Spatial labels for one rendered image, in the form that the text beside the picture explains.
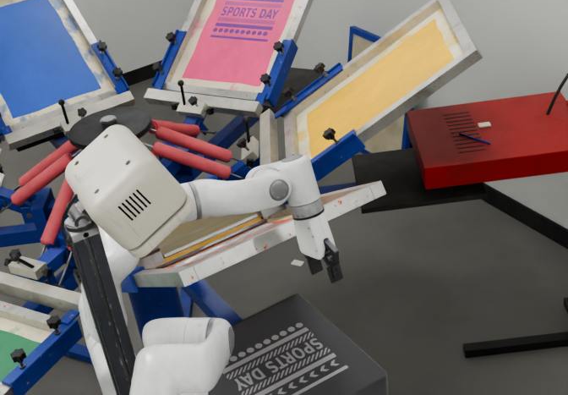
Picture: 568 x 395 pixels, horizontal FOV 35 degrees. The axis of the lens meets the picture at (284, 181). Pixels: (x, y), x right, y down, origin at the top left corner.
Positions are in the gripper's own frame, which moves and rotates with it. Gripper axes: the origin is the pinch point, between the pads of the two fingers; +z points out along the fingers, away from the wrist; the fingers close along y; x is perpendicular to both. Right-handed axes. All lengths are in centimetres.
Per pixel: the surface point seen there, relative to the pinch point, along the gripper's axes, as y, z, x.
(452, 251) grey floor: -183, 100, 156
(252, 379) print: -49, 41, -9
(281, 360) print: -50, 41, 1
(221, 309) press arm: -87, 33, 0
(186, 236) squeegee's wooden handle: -73, 1, -8
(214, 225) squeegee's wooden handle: -72, 1, 2
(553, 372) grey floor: -94, 127, 131
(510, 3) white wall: -152, -15, 200
